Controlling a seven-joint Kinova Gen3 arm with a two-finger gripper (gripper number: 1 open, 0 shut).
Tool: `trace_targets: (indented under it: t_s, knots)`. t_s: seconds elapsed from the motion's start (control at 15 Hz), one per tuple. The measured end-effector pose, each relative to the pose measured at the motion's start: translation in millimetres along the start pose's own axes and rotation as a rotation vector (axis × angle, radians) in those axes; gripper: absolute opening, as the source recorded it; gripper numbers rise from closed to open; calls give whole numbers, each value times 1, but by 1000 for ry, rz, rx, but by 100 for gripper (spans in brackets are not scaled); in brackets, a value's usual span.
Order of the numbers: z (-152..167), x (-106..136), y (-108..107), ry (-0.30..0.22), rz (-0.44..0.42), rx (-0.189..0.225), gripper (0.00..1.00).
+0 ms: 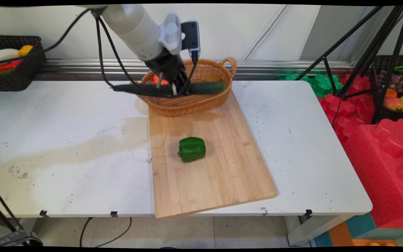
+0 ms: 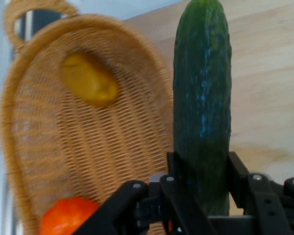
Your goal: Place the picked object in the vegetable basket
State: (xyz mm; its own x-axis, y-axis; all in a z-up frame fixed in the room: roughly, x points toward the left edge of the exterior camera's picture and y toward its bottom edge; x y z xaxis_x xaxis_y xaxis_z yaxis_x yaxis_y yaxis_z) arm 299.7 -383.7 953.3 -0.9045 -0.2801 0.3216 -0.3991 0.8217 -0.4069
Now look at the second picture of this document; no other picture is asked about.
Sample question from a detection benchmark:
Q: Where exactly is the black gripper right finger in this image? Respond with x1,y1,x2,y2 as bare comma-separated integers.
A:
226,151,294,235

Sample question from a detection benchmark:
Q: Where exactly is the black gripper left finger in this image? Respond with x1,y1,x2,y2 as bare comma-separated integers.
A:
73,151,219,235

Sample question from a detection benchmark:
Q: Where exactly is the dark green cucumber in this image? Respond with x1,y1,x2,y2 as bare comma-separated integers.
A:
172,0,233,217

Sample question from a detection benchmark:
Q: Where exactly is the orange bell pepper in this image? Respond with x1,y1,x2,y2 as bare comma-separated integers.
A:
38,197,101,235

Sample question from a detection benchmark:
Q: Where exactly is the woven wicker basket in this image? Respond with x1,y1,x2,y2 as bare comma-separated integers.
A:
0,0,174,235

